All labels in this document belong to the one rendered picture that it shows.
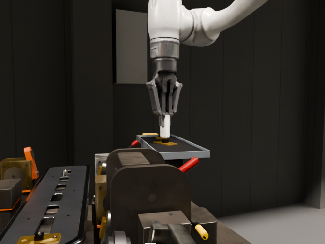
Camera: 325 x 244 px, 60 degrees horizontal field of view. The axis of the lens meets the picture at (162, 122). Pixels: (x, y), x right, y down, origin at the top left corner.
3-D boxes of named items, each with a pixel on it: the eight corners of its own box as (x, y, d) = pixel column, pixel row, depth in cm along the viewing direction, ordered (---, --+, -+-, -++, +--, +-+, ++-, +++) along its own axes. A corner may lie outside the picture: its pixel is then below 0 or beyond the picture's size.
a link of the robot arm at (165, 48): (143, 41, 86) (143, 61, 87) (162, 36, 79) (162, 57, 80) (167, 45, 92) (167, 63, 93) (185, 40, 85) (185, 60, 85)
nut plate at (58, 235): (15, 246, 57) (15, 241, 57) (20, 237, 60) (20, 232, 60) (59, 242, 59) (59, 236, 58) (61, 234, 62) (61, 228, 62)
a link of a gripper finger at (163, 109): (167, 79, 85) (164, 78, 84) (167, 115, 85) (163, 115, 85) (159, 79, 88) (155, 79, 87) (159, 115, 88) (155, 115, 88)
